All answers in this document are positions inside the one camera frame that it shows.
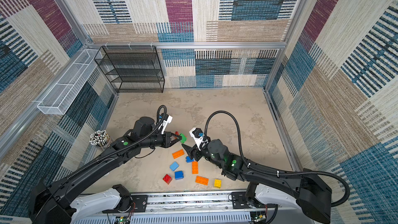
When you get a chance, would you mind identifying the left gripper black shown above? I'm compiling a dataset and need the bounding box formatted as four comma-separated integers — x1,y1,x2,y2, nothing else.
140,131,183,150

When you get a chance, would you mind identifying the orange lego brick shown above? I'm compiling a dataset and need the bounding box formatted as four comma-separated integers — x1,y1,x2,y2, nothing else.
192,161,199,174
195,176,209,186
172,149,184,159

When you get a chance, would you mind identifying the light green lego brick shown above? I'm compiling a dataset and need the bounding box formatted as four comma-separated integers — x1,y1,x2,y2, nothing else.
180,133,187,144

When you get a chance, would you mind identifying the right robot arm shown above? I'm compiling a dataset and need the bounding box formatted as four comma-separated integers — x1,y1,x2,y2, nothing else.
182,140,332,224

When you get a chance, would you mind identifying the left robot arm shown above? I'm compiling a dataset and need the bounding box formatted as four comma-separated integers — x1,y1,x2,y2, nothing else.
28,114,180,224

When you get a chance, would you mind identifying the blue lego brick centre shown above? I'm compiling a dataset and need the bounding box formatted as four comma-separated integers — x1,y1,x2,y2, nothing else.
186,156,194,163

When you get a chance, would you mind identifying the light blue lego brick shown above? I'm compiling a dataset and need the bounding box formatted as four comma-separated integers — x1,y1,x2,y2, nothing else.
170,161,179,172

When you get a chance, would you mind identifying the blue lego brick lower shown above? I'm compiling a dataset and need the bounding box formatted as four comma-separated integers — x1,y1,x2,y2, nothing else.
175,171,184,180

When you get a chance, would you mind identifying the yellow lego brick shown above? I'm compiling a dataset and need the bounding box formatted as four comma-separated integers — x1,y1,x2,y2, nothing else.
214,179,222,189

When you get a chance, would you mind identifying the cup of pens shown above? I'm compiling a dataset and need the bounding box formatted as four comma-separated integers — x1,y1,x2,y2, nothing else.
89,130,112,148

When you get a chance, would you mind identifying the circuit board with leds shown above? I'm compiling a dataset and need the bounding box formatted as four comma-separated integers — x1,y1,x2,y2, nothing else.
249,212,267,224

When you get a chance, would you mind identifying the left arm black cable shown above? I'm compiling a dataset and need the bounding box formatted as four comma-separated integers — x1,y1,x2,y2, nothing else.
65,105,169,181

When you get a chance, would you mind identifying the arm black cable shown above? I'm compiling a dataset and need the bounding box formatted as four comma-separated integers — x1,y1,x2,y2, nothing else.
65,105,169,181
204,110,351,224

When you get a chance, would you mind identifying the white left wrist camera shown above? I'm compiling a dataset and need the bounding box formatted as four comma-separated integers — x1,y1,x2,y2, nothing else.
162,114,173,128

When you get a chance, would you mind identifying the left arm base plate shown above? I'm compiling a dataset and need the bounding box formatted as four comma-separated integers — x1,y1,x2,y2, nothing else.
102,195,148,214

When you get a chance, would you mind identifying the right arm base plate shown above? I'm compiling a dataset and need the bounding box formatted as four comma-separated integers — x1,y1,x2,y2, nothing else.
228,191,266,209

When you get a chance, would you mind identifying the black wire mesh shelf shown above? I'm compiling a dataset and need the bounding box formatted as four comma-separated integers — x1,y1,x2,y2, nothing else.
94,46,165,93

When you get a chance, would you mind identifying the white cable duct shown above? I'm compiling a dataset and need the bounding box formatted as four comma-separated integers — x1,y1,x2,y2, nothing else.
76,212,252,224

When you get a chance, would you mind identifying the white wire mesh basket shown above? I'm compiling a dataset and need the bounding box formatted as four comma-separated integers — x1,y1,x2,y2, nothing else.
37,49,98,115

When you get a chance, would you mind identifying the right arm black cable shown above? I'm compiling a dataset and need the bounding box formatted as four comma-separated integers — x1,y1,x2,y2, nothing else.
204,110,351,224

